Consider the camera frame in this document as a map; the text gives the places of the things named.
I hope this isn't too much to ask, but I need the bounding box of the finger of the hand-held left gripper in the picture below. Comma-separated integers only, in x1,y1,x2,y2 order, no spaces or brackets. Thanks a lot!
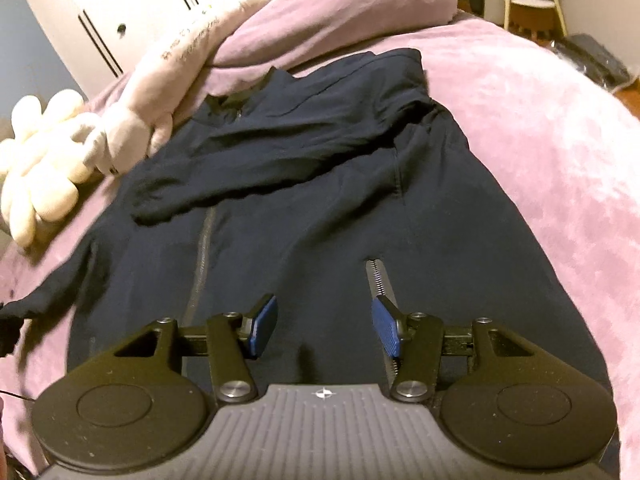
0,316,22,357

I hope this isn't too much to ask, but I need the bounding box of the dark navy zip jacket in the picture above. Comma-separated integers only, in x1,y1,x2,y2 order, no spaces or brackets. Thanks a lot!
0,48,621,467

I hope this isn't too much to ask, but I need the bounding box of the long pale pink plush toy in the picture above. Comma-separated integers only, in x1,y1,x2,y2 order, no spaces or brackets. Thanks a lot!
84,0,274,177

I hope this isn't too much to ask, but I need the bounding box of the pink fleece bed blanket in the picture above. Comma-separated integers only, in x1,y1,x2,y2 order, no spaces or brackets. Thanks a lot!
0,10,640,480

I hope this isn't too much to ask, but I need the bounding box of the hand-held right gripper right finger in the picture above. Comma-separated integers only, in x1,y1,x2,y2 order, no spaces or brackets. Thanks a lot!
370,296,527,404

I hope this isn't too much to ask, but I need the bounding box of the black bag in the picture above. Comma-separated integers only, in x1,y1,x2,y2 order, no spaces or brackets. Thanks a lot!
554,33,634,86

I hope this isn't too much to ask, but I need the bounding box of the stool with yellow legs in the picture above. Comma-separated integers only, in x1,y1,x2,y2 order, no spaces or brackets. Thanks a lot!
500,0,569,42

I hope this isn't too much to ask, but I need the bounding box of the cream flower plush toy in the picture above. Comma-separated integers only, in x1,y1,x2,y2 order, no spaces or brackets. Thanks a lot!
0,89,109,249

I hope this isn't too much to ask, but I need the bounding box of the pink fleece pillow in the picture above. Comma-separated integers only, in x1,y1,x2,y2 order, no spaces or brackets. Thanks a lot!
207,0,464,84

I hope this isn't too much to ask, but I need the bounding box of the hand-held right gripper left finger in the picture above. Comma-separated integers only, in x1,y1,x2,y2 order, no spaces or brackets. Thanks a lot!
115,293,279,404

